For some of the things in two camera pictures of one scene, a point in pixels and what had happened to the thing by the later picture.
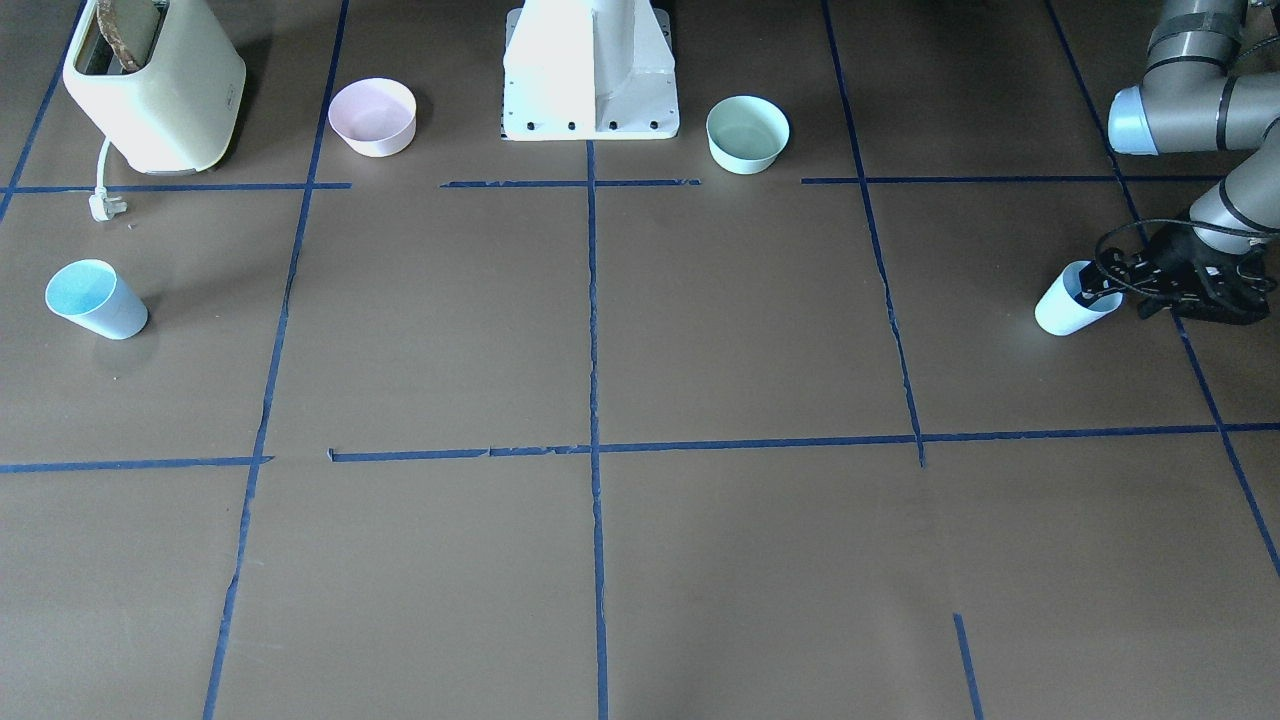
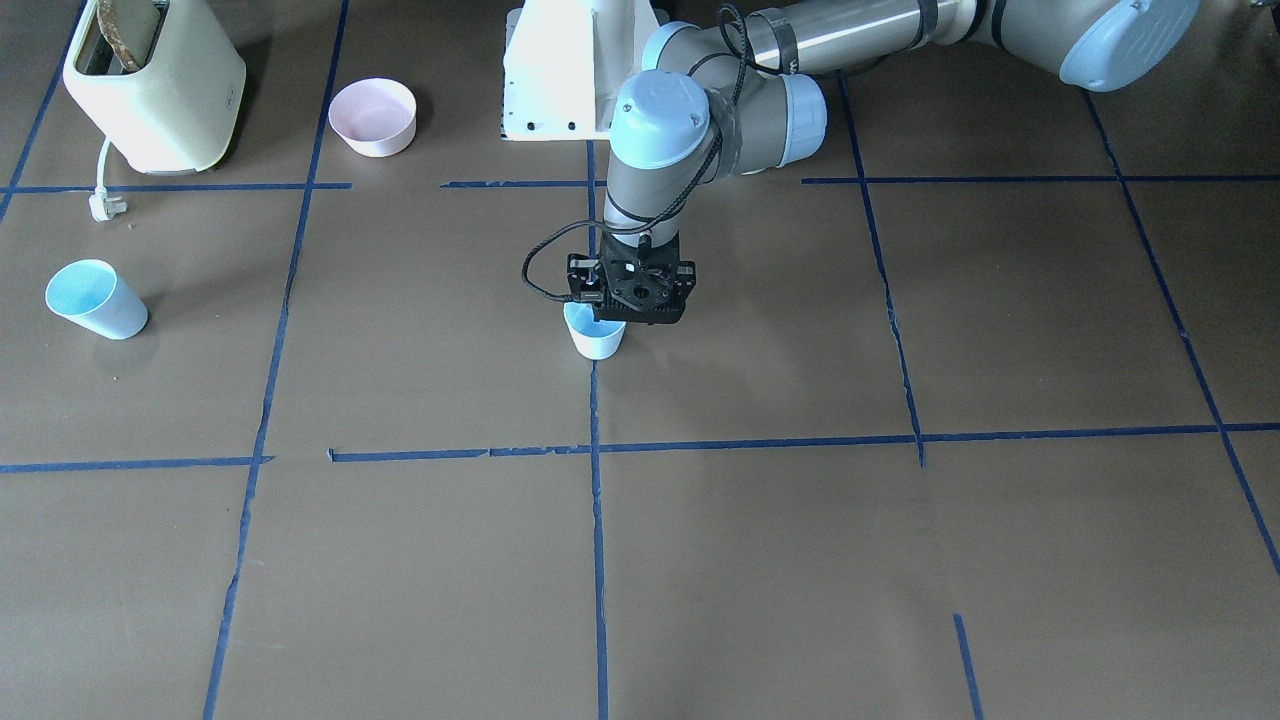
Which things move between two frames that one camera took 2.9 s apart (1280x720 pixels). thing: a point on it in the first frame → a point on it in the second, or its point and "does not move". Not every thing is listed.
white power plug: [104, 208] does not move
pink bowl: [374, 117] does not move
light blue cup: [1058, 313] → [594, 340]
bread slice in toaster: [131, 27] does not move
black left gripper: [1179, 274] → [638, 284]
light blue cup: [92, 293] does not move
